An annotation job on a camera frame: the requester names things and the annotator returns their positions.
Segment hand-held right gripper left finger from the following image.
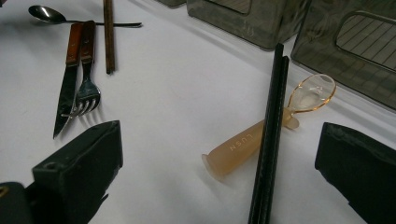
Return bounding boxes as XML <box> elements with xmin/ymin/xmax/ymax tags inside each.
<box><xmin>32</xmin><ymin>120</ymin><xmax>124</xmax><ymax>224</ymax></box>

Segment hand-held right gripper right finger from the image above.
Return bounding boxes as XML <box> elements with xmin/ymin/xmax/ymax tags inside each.
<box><xmin>315</xmin><ymin>121</ymin><xmax>396</xmax><ymax>224</ymax></box>

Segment wooden-handled fork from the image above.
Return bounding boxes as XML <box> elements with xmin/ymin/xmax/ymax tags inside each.
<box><xmin>60</xmin><ymin>20</ymin><xmax>103</xmax><ymax>119</ymax></box>

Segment wooden-handled forks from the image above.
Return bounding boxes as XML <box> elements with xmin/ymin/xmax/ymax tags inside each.
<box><xmin>52</xmin><ymin>22</ymin><xmax>84</xmax><ymax>140</ymax></box>

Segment black chopstick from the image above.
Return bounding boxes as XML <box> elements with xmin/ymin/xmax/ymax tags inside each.
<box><xmin>247</xmin><ymin>42</ymin><xmax>285</xmax><ymax>224</ymax></box>
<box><xmin>260</xmin><ymin>55</ymin><xmax>290</xmax><ymax>224</ymax></box>

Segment wire basket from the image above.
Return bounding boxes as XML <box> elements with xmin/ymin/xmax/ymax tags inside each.
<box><xmin>290</xmin><ymin>0</ymin><xmax>396</xmax><ymax>110</ymax></box>

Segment brown wooden chopstick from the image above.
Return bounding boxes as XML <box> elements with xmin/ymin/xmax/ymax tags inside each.
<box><xmin>103</xmin><ymin>0</ymin><xmax>117</xmax><ymax>76</ymax></box>

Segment transparent grey plastic bin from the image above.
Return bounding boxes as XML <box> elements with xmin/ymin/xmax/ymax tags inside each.
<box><xmin>186</xmin><ymin>0</ymin><xmax>313</xmax><ymax>51</ymax></box>

